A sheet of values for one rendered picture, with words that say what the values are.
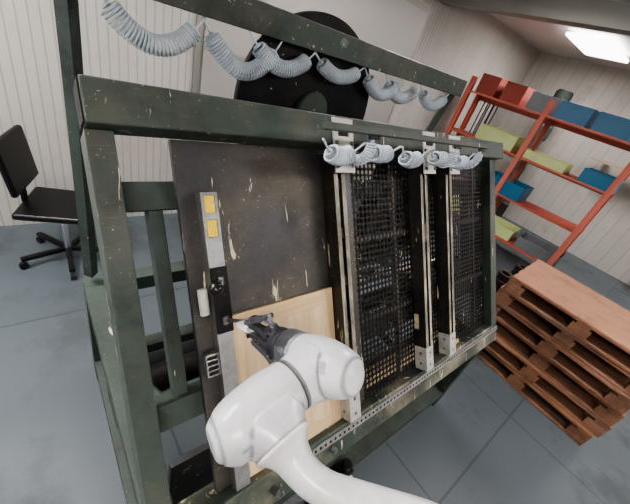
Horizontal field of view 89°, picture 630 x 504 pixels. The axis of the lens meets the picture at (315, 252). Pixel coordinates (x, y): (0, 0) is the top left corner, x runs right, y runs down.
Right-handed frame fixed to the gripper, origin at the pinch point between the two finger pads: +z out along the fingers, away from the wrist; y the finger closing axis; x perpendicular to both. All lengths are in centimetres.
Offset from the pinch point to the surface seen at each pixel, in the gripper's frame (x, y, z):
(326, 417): 37, 52, 14
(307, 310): 31.9, 6.6, 13.9
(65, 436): -48, 82, 140
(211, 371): -6.8, 15.1, 12.6
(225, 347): -2.1, 8.9, 11.6
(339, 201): 49, -33, 10
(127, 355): -27.7, 1.9, 10.6
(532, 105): 549, -160, 99
